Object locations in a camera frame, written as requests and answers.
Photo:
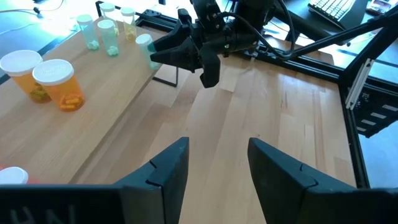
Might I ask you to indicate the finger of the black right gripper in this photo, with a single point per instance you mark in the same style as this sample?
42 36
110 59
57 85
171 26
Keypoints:
175 39
183 56

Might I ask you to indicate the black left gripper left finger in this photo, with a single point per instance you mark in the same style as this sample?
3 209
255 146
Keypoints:
140 202

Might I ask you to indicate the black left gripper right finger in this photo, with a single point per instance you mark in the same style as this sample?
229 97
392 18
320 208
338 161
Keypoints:
295 202

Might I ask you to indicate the teal green medicine bottle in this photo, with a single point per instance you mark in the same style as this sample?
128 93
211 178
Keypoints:
88 31
144 42
109 37

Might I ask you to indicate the yellow medicine bottle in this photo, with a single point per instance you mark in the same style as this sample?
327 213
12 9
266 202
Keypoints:
107 7
129 25

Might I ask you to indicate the large orange medicine bottle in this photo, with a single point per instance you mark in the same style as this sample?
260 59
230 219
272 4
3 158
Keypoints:
20 63
59 84

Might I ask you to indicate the red medicine bottle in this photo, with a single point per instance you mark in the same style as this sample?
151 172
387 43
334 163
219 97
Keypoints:
12 176

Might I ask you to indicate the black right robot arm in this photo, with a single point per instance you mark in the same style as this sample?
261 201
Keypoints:
264 9

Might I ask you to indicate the black slotted plate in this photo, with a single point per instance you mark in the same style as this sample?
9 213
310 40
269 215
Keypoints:
376 115

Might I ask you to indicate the black open laptop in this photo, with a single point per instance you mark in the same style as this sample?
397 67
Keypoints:
332 7

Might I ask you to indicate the black diagonal frame strut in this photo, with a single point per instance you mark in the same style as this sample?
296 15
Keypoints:
342 37

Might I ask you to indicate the silver metal bracket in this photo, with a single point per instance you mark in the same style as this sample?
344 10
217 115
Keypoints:
357 84

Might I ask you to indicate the black gantry post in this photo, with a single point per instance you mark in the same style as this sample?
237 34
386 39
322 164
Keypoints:
373 43

